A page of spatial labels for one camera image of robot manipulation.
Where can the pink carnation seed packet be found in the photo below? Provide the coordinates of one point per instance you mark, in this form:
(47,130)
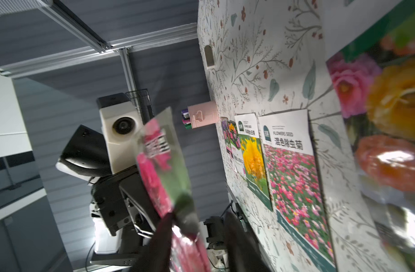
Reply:
(161,164)

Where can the yellow sunflower seed packet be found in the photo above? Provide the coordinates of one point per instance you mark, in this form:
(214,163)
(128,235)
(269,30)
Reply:
(253,159)

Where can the black wire wall basket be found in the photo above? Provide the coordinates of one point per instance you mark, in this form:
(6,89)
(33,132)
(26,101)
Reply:
(141,100)

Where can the red pink field seed packet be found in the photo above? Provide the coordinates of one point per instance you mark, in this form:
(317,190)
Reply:
(296,191)

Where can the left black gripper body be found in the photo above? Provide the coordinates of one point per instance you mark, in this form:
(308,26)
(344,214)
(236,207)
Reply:
(120,197)

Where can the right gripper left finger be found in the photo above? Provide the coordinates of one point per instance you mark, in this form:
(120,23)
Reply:
(156,256)

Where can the mixed flowers pink label packet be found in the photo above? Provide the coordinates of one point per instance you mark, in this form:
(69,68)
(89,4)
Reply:
(234,141)

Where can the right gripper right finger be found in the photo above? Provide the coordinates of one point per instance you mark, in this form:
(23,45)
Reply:
(242,255)

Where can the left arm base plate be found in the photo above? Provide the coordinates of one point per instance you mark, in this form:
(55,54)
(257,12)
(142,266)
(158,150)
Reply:
(217,250)

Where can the purple pink flower seed packet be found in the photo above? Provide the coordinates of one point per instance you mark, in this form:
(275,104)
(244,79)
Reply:
(225,130)

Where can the multicolour roses seed packet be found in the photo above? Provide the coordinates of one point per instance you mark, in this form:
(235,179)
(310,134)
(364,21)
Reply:
(374,79)

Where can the pink marker cup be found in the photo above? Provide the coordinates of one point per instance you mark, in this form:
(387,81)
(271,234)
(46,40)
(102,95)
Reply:
(200,115)

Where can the small white pink clip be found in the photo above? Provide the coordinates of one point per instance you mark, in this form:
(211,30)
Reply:
(209,57)

